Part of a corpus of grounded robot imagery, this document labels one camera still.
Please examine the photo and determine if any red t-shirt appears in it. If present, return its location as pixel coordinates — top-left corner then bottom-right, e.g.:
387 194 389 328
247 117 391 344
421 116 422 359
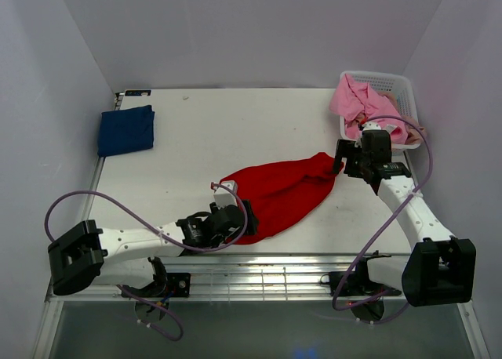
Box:
222 152 343 245

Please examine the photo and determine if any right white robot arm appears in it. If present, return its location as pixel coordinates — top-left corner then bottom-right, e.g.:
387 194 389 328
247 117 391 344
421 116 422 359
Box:
333 129 476 306

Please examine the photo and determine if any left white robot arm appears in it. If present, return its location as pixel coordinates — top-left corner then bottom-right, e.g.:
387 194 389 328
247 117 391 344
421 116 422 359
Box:
48 201 259 297

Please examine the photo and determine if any pink t-shirt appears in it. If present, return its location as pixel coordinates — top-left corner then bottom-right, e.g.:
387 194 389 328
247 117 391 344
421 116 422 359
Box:
329 74 400 140

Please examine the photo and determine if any beige garment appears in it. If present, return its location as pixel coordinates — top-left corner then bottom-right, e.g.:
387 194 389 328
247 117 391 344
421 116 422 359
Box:
379 92 427 145

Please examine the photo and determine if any white plastic laundry basket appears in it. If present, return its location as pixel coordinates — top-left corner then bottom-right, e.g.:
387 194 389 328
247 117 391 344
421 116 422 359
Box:
337 71 420 152

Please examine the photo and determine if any folded blue t-shirt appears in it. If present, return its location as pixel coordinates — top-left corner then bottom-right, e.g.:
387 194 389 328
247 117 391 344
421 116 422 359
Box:
97 105 155 158

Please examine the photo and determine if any small blue label sticker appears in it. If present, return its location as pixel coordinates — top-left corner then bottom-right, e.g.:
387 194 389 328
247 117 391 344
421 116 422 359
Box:
125 89 151 96

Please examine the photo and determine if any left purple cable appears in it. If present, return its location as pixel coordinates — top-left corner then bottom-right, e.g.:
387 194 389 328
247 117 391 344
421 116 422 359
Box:
44 181 250 341

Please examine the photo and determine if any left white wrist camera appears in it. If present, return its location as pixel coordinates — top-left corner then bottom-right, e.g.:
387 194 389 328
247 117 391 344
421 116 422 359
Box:
211 180 238 209

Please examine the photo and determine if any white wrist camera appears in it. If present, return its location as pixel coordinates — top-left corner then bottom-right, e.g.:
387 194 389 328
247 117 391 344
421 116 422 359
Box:
211 180 238 209
355 121 397 147

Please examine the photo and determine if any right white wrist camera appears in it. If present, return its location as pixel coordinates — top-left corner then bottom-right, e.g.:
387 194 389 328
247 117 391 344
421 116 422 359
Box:
355 121 397 147

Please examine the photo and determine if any aluminium table frame rail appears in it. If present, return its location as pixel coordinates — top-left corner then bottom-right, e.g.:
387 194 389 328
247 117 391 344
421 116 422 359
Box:
45 252 417 303

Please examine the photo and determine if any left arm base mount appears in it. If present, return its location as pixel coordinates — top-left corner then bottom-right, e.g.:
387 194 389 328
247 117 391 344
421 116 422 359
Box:
129 257 191 323

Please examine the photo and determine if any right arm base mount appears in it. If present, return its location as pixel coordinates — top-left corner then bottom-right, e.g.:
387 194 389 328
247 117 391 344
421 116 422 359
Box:
319 256 401 323

